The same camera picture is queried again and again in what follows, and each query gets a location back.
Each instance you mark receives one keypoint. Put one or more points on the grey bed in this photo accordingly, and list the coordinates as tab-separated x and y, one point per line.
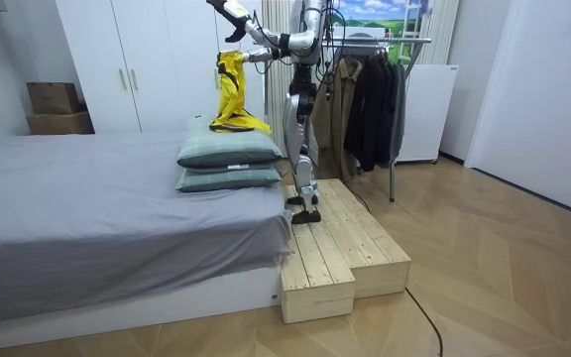
92	208

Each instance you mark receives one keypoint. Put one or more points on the grey hanging coat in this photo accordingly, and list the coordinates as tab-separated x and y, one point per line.
397	114

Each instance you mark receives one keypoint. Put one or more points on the green striped pillow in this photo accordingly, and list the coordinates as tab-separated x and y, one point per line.
226	146
226	179

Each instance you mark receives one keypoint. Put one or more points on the small cardboard box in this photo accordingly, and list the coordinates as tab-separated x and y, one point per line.
52	98

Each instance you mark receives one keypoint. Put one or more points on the robot body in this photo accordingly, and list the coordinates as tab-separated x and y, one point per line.
310	15

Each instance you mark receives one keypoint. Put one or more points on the black hanging coat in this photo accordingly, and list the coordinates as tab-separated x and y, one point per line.
369	114

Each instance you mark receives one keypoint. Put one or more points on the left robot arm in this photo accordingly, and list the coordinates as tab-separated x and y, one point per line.
267	35

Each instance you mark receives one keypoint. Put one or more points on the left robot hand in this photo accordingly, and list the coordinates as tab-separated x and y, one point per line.
236	12

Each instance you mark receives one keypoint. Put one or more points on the white door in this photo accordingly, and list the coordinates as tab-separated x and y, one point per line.
538	99

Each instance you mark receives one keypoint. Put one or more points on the yellow garment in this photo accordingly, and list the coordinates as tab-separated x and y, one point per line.
233	94

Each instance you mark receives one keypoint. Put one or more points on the white wardrobe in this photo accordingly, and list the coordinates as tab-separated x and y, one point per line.
166	59

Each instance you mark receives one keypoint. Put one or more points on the low wooden step platform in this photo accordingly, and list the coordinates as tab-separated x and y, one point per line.
315	277

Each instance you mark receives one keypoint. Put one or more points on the metal clothes rack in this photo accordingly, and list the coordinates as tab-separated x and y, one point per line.
392	183

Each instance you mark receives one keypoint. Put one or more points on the beige hanging jacket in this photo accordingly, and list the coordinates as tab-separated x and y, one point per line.
341	109

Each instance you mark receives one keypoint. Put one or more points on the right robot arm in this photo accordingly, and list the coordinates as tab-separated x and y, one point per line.
262	55

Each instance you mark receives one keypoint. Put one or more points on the tall wooden step platform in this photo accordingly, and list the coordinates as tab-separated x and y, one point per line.
365	238

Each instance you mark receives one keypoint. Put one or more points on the white pleated curtain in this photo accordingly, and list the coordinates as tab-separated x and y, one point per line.
278	99
441	30

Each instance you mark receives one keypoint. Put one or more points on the landscape wall poster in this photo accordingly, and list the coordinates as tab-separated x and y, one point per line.
375	17

